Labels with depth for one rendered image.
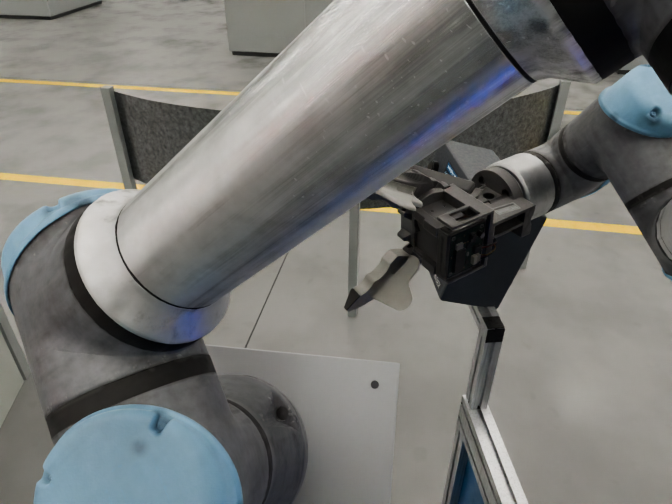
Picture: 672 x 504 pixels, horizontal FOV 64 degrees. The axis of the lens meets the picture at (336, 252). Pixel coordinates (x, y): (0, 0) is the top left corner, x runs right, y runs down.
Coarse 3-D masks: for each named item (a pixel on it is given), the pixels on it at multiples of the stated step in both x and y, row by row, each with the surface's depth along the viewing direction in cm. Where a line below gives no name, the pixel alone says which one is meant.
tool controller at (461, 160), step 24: (456, 144) 100; (432, 168) 100; (456, 168) 92; (480, 168) 93; (504, 240) 84; (528, 240) 85; (504, 264) 87; (456, 288) 89; (480, 288) 89; (504, 288) 90
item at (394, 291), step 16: (384, 256) 59; (400, 256) 58; (384, 272) 58; (400, 272) 58; (416, 272) 57; (352, 288) 59; (368, 288) 58; (384, 288) 58; (400, 288) 57; (352, 304) 58; (400, 304) 56
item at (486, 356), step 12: (480, 324) 90; (492, 324) 88; (480, 336) 91; (480, 348) 91; (492, 348) 90; (480, 360) 91; (492, 360) 91; (480, 372) 93; (492, 372) 93; (468, 384) 98; (480, 384) 94; (468, 396) 99; (480, 396) 97; (480, 408) 98
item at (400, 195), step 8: (392, 184) 52; (400, 184) 52; (376, 192) 49; (384, 192) 49; (392, 192) 51; (400, 192) 52; (408, 192) 53; (384, 200) 52; (392, 200) 48; (400, 200) 49; (408, 200) 50; (416, 200) 52; (408, 208) 48
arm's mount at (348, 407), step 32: (224, 352) 55; (256, 352) 55; (288, 352) 55; (288, 384) 54; (320, 384) 54; (352, 384) 54; (384, 384) 53; (320, 416) 53; (352, 416) 53; (384, 416) 53; (320, 448) 53; (352, 448) 52; (384, 448) 52; (320, 480) 52; (352, 480) 52; (384, 480) 51
